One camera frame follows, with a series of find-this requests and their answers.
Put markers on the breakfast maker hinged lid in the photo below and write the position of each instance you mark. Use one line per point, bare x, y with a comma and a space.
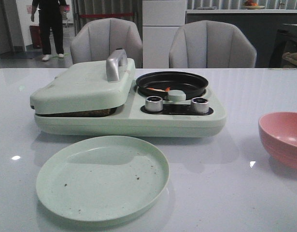
87, 86

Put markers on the pink bowl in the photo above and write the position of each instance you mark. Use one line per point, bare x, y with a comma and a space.
278, 135

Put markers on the mint green breakfast maker base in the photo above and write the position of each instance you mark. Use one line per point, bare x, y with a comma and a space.
131, 119

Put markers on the shrimp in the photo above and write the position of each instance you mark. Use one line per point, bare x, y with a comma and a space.
160, 90

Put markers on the left silver control knob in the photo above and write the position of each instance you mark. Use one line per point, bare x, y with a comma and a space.
153, 104

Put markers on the silver control knob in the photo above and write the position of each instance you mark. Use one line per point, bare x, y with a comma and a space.
153, 104
199, 105

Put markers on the black round frying pan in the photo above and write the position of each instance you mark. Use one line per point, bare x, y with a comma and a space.
193, 85

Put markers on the right silver control knob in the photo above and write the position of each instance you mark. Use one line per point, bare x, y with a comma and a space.
199, 105

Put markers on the mint green plate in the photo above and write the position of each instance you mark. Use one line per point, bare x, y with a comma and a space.
106, 180

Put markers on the right grey upholstered chair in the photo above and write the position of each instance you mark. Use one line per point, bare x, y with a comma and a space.
211, 44

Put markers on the grey upholstered chair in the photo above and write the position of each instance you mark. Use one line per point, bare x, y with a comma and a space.
211, 44
99, 38

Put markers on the left grey upholstered chair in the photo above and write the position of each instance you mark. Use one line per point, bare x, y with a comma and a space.
99, 38

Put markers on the white refrigerator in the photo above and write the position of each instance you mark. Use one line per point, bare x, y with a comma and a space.
160, 21

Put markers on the red bin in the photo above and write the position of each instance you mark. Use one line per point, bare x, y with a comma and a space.
35, 36

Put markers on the person in black clothes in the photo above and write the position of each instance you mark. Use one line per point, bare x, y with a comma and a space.
50, 20

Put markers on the dark grey sideboard counter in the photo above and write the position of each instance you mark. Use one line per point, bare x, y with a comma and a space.
271, 32

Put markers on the fruit bowl on counter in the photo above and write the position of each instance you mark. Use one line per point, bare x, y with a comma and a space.
252, 5

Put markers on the beige cushion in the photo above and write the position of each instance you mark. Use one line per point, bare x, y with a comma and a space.
290, 57

